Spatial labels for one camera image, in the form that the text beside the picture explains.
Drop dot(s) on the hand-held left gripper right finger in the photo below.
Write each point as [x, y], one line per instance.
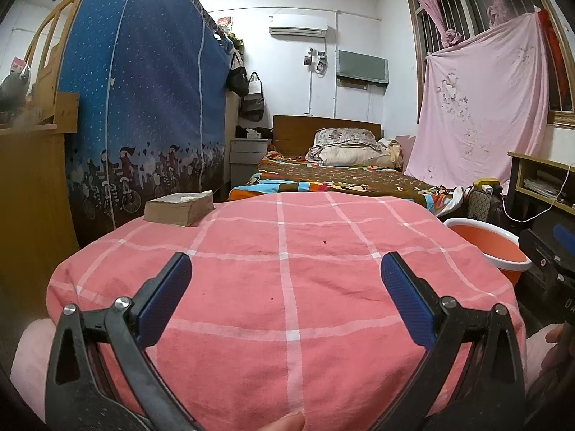
[406, 301]

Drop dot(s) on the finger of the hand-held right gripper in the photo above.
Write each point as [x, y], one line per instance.
[565, 234]
[539, 251]

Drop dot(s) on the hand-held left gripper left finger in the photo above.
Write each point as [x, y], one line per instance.
[164, 301]

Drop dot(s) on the orange bucket with white rim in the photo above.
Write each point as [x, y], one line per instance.
[489, 247]

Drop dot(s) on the person's right hand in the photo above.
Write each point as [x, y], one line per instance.
[559, 354]

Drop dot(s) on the person's left hand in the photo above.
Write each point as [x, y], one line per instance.
[280, 423]

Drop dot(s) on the stack of papers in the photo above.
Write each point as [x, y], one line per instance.
[541, 184]

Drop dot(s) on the patterned bag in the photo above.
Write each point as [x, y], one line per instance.
[478, 204]

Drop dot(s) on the wooden desk shelf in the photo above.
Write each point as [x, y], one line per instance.
[539, 159]

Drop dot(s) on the yellow white power adapter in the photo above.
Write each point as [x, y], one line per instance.
[486, 185]

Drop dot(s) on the wooden block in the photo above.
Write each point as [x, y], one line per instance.
[179, 211]

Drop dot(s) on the pink checked cloth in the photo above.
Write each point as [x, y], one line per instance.
[287, 278]

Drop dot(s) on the colourful patterned blanket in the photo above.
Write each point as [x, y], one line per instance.
[341, 182]

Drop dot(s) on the pink hanging sheet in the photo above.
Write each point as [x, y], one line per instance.
[480, 107]

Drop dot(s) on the beige pillow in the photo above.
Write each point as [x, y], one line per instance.
[355, 157]

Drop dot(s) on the white nightstand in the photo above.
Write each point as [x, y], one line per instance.
[247, 161]

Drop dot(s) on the floral pillow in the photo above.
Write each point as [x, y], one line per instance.
[346, 138]

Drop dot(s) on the wooden stair cabinet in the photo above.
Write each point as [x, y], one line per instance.
[31, 188]

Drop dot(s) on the red hanging cloth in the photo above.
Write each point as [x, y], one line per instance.
[555, 54]

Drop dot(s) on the black cloth bundle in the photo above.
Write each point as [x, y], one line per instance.
[251, 132]

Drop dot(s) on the blue fabric wardrobe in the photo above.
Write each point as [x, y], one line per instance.
[143, 98]

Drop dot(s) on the wooden bed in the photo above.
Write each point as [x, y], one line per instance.
[292, 132]

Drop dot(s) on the black and white handbag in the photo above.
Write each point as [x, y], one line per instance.
[253, 101]

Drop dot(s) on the grey plush toy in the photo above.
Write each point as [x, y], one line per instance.
[13, 92]

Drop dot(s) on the pile of stored items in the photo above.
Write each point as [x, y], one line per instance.
[229, 33]

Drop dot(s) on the white air conditioner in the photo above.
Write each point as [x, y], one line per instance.
[298, 24]

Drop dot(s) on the green covered wall unit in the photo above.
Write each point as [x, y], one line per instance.
[363, 66]

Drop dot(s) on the wall socket cluster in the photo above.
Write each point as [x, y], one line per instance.
[316, 60]

